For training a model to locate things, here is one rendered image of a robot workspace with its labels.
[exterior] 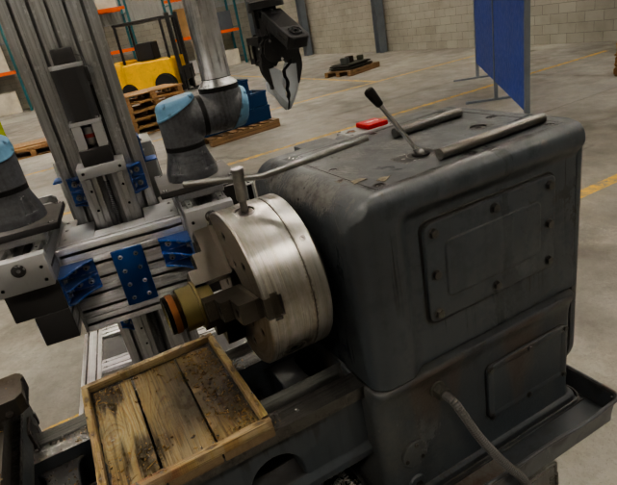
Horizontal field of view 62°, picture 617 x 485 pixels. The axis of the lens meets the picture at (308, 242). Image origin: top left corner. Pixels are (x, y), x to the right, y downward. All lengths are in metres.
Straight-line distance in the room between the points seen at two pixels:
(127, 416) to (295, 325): 0.41
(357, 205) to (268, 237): 0.17
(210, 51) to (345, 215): 0.81
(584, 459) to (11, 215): 1.96
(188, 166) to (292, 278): 0.72
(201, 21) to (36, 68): 0.48
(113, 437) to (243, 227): 0.47
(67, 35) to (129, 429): 1.09
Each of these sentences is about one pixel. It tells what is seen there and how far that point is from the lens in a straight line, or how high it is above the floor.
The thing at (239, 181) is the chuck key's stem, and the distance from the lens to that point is 0.92.
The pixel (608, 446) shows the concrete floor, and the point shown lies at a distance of 2.20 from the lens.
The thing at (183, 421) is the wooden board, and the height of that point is 0.89.
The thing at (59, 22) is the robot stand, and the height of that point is 1.64.
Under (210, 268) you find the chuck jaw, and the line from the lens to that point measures 1.01.
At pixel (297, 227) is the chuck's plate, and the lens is 0.92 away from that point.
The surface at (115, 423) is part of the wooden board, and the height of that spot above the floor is 0.89.
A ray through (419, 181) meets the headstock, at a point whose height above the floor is 1.25.
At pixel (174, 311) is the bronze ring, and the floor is 1.10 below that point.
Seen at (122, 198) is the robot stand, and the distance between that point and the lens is 1.66.
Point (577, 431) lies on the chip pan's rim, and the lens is 1.40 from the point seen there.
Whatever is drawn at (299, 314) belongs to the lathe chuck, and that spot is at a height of 1.07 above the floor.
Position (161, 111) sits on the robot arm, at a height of 1.37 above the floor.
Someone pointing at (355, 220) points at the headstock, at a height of 1.22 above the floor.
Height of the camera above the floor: 1.55
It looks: 24 degrees down
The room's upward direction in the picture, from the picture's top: 11 degrees counter-clockwise
